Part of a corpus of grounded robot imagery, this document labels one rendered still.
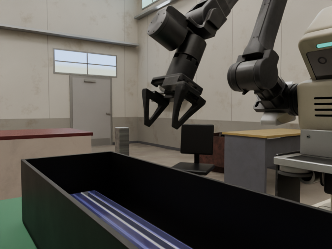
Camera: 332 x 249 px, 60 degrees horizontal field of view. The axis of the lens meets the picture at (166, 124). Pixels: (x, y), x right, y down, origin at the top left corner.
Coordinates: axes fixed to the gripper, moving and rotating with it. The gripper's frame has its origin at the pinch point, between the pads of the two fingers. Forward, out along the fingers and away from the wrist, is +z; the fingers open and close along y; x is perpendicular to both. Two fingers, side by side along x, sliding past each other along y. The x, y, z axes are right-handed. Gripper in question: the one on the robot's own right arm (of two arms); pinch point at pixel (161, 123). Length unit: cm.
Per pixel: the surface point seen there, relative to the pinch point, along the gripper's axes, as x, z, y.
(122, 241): -19.5, 16.4, 30.7
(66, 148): 62, 7, -231
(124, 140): 5.0, 3.6, -20.9
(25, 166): -19.0, 16.6, -3.2
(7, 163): 21, 38, -233
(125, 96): 359, -234, -808
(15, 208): -13.9, 26.0, -16.6
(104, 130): 342, -101, -805
